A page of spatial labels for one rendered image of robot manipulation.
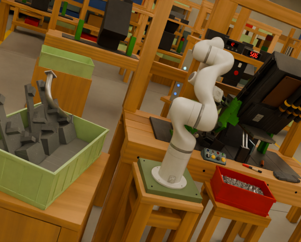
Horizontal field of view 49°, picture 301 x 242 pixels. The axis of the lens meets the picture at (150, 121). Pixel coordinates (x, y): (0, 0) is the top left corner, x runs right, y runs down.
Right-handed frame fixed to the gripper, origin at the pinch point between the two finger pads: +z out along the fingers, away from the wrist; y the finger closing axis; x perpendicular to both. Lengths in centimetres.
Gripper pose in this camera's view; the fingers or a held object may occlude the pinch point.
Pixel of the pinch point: (224, 102)
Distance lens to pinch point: 236.1
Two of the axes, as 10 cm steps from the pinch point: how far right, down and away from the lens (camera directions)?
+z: 7.8, 5.3, 3.4
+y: 3.4, -8.1, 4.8
